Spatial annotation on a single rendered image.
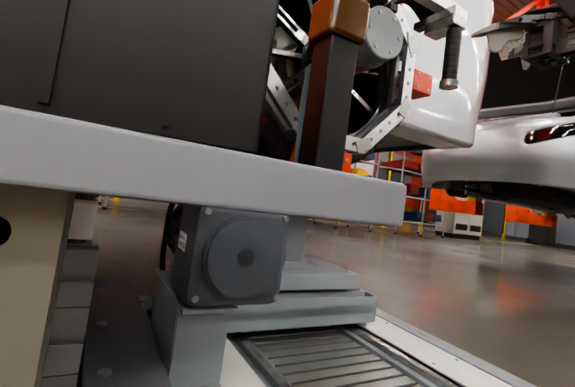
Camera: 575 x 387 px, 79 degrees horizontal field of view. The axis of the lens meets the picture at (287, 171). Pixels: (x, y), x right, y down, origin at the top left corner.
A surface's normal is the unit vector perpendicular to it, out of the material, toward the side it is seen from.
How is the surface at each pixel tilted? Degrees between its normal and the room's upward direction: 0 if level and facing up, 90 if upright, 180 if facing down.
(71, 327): 90
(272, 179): 90
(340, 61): 90
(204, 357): 90
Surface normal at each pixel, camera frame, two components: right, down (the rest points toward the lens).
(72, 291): 0.49, 0.00
